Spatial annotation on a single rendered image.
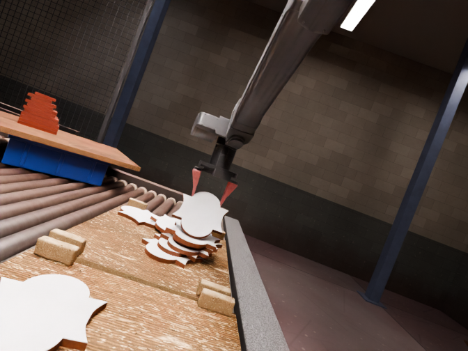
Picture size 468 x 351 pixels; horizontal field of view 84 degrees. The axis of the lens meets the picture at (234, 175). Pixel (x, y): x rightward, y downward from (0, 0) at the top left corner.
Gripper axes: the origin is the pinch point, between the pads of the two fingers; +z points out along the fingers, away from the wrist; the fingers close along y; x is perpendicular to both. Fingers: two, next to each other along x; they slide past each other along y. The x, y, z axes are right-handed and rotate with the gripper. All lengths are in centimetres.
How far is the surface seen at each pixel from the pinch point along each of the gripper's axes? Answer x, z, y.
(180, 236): 11.3, 8.1, 2.9
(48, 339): 42.8, 12.4, 11.1
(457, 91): -304, -240, -309
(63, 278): 32.5, 12.2, 15.5
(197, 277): 16.8, 13.3, -3.2
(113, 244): 14.5, 13.1, 15.2
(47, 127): -39, 0, 66
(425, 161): -306, -125, -301
